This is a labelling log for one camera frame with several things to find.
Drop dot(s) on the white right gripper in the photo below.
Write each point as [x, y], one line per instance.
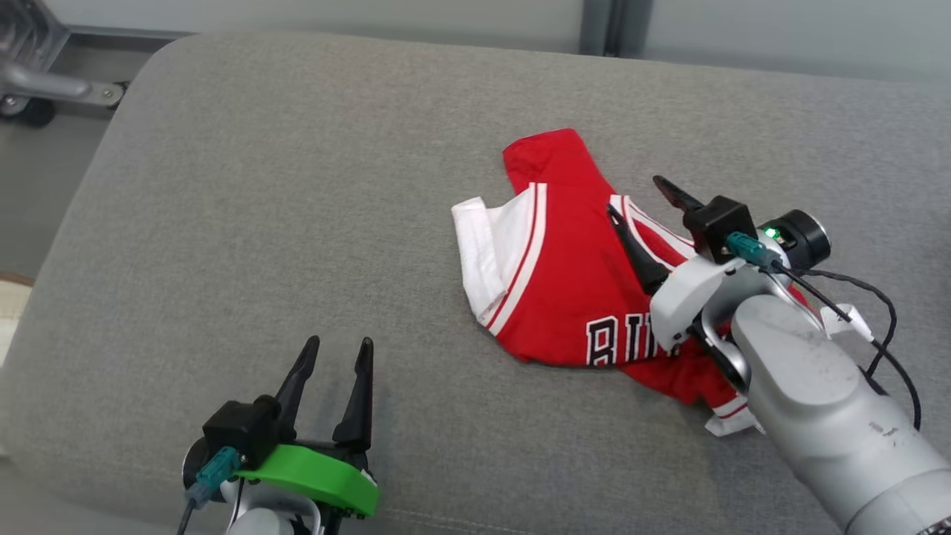
[691, 297]

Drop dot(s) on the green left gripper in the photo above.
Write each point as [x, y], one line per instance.
[312, 472]

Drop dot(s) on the red jersey with white sleeves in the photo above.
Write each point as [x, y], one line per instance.
[557, 260]

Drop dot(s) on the grey fabric sofa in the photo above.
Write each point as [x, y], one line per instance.
[297, 223]

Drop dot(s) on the beige board with brown edge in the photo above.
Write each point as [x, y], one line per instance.
[11, 312]

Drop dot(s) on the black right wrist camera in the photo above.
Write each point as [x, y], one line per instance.
[717, 223]

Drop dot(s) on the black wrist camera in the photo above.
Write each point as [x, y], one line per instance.
[717, 223]
[238, 427]

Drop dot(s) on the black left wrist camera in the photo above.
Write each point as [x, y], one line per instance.
[238, 427]

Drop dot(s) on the grey metal partition post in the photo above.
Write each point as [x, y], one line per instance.
[594, 22]

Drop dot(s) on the grey metal wheeled frame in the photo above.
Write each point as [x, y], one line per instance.
[44, 85]

